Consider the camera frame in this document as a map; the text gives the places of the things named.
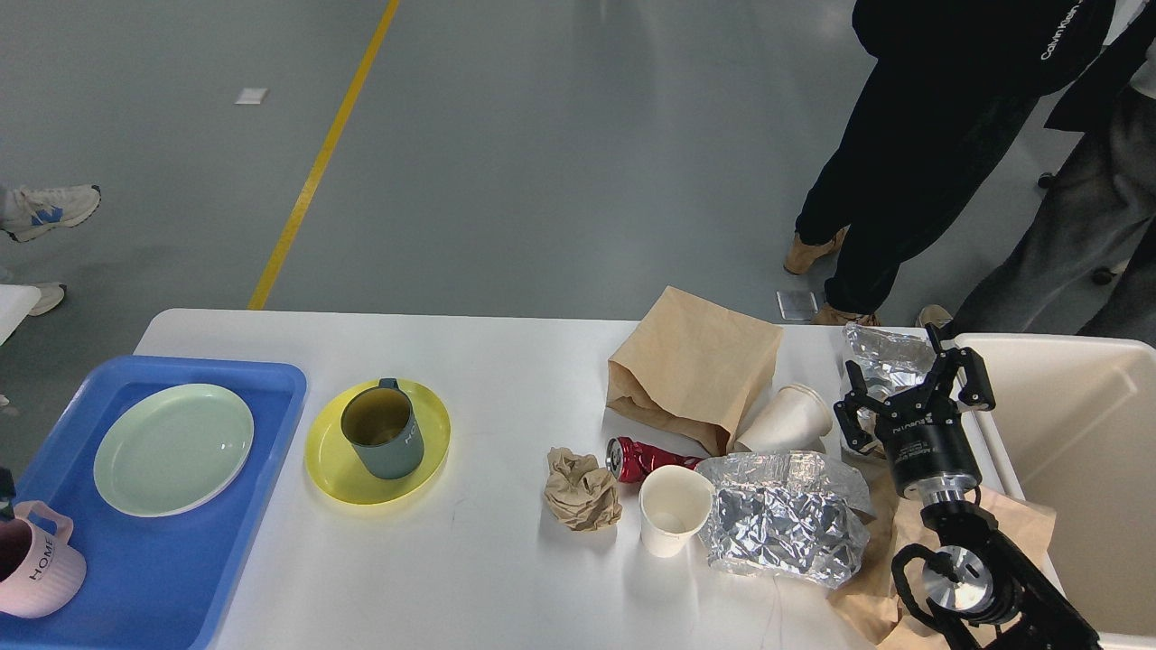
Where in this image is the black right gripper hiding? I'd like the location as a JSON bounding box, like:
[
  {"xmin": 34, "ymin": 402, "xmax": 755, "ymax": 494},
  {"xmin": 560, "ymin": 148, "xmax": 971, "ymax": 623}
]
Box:
[{"xmin": 833, "ymin": 324, "xmax": 996, "ymax": 497}]

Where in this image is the dark green mug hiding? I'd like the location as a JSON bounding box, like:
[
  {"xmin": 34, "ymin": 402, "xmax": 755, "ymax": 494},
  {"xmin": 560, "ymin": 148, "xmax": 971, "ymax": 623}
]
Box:
[{"xmin": 341, "ymin": 378, "xmax": 424, "ymax": 478}]

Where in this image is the yellow plastic plate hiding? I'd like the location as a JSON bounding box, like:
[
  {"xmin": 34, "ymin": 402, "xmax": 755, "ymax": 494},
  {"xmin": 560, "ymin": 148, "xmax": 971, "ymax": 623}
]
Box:
[{"xmin": 304, "ymin": 378, "xmax": 452, "ymax": 505}]

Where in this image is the pink ribbed mug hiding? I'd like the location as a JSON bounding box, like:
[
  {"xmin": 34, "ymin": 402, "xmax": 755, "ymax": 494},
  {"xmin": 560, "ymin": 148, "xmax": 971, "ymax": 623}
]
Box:
[{"xmin": 1, "ymin": 501, "xmax": 87, "ymax": 618}]

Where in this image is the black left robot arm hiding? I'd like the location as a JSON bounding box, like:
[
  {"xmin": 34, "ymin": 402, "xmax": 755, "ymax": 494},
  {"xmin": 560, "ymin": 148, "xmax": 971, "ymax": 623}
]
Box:
[{"xmin": 0, "ymin": 468, "xmax": 16, "ymax": 522}]

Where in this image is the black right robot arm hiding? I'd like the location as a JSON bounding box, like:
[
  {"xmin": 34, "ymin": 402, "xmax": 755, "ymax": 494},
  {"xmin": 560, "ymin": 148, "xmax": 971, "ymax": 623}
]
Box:
[{"xmin": 833, "ymin": 325, "xmax": 1101, "ymax": 649}]

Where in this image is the small crumpled foil bag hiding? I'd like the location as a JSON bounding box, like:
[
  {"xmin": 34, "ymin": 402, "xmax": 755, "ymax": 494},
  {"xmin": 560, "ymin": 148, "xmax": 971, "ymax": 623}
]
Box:
[{"xmin": 843, "ymin": 322, "xmax": 936, "ymax": 402}]

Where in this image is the tipped white paper cup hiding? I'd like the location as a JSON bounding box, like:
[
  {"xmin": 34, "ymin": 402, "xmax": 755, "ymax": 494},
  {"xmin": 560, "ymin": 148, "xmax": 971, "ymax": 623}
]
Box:
[{"xmin": 733, "ymin": 384, "xmax": 833, "ymax": 455}]

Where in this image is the large crumpled foil sheet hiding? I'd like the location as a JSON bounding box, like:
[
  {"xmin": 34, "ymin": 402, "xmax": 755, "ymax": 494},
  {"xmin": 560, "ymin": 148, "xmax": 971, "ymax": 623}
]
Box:
[{"xmin": 696, "ymin": 450, "xmax": 874, "ymax": 590}]

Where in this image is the beige plastic bin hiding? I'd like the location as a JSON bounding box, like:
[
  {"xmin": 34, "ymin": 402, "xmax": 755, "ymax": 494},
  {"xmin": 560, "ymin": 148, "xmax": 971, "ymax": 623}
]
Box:
[{"xmin": 956, "ymin": 333, "xmax": 1155, "ymax": 649}]

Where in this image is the flat brown paper sheet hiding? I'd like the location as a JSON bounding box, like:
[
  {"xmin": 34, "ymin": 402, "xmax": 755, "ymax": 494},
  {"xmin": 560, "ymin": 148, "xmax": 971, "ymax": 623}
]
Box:
[{"xmin": 829, "ymin": 470, "xmax": 1057, "ymax": 649}]

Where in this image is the person in grey trousers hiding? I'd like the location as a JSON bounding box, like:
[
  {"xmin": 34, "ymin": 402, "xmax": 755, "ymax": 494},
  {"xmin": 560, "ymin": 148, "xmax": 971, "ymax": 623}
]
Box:
[{"xmin": 917, "ymin": 1, "xmax": 1155, "ymax": 344}]

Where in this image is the brown paper bag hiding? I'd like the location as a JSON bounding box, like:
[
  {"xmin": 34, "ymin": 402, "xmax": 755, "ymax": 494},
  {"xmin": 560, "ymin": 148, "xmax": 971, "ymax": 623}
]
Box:
[{"xmin": 607, "ymin": 285, "xmax": 785, "ymax": 456}]

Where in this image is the upright white paper cup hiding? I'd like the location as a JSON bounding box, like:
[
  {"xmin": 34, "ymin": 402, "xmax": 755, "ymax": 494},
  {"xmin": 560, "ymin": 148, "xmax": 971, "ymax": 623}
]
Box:
[{"xmin": 639, "ymin": 465, "xmax": 714, "ymax": 557}]

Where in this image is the crushed red soda can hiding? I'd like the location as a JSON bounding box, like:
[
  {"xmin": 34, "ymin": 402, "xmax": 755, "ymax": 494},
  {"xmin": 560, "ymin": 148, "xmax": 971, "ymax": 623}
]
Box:
[{"xmin": 606, "ymin": 437, "xmax": 704, "ymax": 483}]

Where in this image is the person in black clothes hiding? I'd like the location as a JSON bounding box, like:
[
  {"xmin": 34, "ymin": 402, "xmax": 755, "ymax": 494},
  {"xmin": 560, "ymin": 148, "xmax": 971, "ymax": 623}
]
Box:
[{"xmin": 784, "ymin": 1, "xmax": 1116, "ymax": 326}]

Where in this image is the crumpled brown paper ball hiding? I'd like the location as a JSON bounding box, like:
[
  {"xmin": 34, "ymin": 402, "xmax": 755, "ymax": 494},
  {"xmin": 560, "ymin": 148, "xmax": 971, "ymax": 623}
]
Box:
[{"xmin": 544, "ymin": 446, "xmax": 622, "ymax": 532}]

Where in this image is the pale green plate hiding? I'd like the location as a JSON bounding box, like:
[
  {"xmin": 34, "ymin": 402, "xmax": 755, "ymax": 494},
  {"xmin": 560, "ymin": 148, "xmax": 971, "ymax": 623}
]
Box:
[{"xmin": 92, "ymin": 383, "xmax": 255, "ymax": 517}]

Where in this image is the blue plastic tray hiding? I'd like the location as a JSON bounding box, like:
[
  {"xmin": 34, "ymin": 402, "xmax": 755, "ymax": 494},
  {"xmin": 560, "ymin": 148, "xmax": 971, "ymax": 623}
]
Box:
[{"xmin": 1, "ymin": 357, "xmax": 307, "ymax": 649}]

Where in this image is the white table corner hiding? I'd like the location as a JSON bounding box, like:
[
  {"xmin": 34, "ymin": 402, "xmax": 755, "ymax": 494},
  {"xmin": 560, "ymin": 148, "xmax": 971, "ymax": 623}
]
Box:
[{"xmin": 0, "ymin": 285, "xmax": 40, "ymax": 344}]

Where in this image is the white blue sneaker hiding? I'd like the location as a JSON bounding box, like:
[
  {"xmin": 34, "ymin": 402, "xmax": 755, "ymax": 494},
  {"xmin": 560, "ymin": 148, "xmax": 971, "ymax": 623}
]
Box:
[{"xmin": 1, "ymin": 185, "xmax": 102, "ymax": 243}]

